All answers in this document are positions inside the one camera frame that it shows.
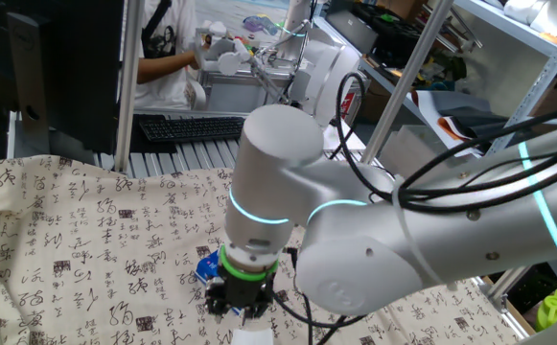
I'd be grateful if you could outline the aluminium post with foot bracket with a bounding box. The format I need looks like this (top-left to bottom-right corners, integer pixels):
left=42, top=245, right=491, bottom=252
left=478, top=265, right=533, bottom=312

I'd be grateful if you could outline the black keyboard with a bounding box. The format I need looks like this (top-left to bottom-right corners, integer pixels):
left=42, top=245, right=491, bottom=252
left=137, top=115, right=248, bottom=144

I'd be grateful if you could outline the white pulled napkin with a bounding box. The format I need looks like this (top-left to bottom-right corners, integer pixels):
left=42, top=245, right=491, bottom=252
left=230, top=327, right=275, bottom=345

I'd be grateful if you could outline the metal shelf rack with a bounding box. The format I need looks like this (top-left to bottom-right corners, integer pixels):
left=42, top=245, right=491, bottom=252
left=450, top=0, right=557, bottom=159

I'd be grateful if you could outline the upright aluminium post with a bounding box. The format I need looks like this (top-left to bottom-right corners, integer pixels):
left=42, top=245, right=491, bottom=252
left=113, top=0, right=146, bottom=174

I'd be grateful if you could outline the red and white sign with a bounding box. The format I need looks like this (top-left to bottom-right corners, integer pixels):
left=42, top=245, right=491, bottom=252
left=338, top=91, right=357, bottom=121

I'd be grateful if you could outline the black tool case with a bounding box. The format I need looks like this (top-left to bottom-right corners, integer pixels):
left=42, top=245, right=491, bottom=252
left=352, top=0, right=435, bottom=68

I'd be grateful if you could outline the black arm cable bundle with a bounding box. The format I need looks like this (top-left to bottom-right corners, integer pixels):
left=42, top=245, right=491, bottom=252
left=271, top=70, right=557, bottom=345

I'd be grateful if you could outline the slanted aluminium post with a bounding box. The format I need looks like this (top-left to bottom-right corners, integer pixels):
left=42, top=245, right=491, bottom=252
left=360, top=0, right=455, bottom=167

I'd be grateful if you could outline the person in printed white shirt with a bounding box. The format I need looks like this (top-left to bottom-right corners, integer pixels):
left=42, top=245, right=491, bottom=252
left=132, top=0, right=202, bottom=112

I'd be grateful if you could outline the orange and dark cloth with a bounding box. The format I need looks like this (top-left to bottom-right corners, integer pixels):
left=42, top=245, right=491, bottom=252
left=409, top=89, right=512, bottom=159

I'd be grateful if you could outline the aluminium table edge rail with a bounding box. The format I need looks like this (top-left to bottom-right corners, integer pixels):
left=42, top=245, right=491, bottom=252
left=467, top=275, right=536, bottom=339

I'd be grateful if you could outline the blue tissue pack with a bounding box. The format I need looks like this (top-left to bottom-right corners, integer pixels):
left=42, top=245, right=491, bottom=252
left=193, top=255, right=225, bottom=289

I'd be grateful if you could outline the metal cart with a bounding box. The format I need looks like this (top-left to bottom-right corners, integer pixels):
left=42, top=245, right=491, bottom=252
left=196, top=66, right=308, bottom=116

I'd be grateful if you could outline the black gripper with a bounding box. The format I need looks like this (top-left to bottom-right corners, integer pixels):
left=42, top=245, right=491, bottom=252
left=205, top=272, right=275, bottom=323

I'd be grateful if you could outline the black computer monitor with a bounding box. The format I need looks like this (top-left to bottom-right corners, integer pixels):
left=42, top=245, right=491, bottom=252
left=0, top=0, right=127, bottom=167

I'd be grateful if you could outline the beige calligraphy tablecloth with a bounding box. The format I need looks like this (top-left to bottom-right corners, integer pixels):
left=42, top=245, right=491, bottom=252
left=0, top=153, right=519, bottom=345

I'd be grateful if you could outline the white cable strap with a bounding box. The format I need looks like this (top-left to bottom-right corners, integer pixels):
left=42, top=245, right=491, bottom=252
left=390, top=174, right=447, bottom=288

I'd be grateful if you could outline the black desk mat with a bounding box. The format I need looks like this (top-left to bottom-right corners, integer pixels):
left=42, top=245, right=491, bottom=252
left=128, top=113, right=178, bottom=155

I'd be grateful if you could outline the grey laptop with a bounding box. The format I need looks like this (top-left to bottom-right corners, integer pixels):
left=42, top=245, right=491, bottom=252
left=325, top=9, right=381, bottom=55

